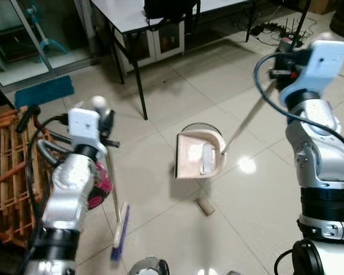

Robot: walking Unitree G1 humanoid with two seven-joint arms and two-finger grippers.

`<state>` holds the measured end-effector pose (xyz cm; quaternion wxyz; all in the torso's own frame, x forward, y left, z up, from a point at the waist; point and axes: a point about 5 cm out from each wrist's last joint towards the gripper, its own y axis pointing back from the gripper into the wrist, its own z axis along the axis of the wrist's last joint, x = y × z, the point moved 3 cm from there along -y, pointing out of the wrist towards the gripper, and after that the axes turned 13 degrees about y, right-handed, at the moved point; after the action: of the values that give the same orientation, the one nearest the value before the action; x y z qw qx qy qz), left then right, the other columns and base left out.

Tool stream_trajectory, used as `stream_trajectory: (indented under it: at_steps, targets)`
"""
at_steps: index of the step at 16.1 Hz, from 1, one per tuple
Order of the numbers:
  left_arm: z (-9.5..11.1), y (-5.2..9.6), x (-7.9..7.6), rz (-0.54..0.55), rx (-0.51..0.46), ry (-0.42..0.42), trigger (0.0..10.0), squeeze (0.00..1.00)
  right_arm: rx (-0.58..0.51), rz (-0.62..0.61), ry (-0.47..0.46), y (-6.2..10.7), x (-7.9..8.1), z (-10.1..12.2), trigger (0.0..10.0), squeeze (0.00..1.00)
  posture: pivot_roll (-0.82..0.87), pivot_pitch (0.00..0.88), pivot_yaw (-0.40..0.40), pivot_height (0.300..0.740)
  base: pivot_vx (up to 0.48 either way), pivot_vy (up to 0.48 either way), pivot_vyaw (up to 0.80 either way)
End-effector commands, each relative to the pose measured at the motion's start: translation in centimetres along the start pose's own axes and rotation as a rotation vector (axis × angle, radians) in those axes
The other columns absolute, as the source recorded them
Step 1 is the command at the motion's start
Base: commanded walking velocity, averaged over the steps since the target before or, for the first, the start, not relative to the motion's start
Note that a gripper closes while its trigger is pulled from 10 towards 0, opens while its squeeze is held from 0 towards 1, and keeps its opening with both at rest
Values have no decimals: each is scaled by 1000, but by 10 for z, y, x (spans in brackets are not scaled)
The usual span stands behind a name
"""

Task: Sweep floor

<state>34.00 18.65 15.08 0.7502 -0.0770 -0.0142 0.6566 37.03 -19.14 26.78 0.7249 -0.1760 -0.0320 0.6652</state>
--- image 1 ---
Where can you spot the blue bristle broom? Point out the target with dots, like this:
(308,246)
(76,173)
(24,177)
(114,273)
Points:
(121,229)

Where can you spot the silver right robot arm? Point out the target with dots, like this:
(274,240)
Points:
(321,160)

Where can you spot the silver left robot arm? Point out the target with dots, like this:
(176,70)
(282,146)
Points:
(66,195)

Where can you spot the blue floor mat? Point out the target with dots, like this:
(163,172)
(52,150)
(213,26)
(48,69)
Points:
(43,91)

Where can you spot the pink and black vacuum cleaner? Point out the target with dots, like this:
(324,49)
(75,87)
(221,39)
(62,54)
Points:
(100,192)

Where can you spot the white low cabinet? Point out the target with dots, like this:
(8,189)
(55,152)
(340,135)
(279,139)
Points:
(160,43)

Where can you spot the white paper scrap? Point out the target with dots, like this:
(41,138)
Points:
(208,159)

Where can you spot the wooden slat rack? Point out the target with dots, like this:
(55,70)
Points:
(8,172)

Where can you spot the white table with black legs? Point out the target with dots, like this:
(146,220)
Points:
(126,14)

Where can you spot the small cardboard tube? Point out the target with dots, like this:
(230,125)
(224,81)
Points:
(206,207)

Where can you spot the glass sliding door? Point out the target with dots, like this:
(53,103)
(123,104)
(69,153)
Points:
(23,34)

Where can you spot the black bag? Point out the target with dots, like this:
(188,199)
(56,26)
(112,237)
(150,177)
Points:
(172,8)

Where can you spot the grey robot foot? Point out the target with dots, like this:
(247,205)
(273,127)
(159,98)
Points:
(149,267)

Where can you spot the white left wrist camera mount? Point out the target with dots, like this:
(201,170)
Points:
(83,127)

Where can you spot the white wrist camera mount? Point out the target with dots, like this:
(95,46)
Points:
(83,127)
(324,69)

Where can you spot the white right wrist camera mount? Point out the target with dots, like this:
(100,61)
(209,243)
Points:
(324,69)

